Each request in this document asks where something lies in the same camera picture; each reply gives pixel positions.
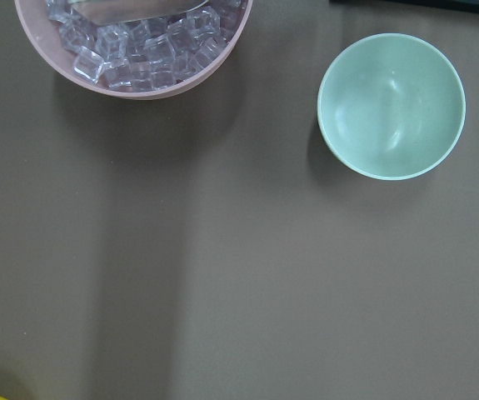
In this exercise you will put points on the pink ice bucket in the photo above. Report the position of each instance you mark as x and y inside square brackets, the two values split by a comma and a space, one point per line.
[42, 34]

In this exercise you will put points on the green bowl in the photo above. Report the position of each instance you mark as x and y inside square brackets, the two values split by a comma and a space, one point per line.
[391, 107]

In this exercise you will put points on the metal ice scoop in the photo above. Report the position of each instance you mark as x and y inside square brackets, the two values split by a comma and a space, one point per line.
[124, 11]

